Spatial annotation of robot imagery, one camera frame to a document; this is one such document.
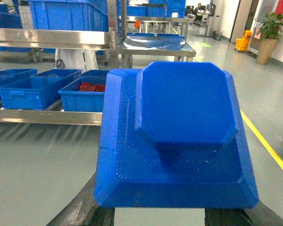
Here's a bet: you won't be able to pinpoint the blue bin with red parts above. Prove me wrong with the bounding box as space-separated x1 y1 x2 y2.
58 70 108 113

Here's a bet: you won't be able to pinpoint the stainless steel shelf rack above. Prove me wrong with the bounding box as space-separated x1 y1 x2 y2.
0 0 123 126

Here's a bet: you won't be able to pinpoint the large blue crate upper shelf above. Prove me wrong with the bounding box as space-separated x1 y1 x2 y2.
28 0 108 32

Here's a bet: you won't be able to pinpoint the steel work table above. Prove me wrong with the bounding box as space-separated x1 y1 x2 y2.
118 33 196 68

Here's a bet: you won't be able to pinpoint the red parts in bin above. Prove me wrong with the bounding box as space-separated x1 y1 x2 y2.
79 82 106 92

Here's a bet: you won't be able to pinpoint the blue block part with knob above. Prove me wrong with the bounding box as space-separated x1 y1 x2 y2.
94 62 259 209

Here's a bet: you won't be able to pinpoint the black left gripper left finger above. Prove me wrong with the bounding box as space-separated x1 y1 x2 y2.
48 174 115 226

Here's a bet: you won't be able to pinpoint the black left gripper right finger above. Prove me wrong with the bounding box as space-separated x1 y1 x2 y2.
205 204 283 226

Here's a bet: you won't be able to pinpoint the yellow mop bucket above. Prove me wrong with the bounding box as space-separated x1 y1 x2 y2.
235 30 252 51

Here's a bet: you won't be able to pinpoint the potted plant in tan pot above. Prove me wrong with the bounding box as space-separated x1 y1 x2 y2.
256 12 283 65

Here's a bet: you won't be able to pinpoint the blue plastic bin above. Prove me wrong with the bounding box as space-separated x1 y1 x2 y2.
0 69 82 110

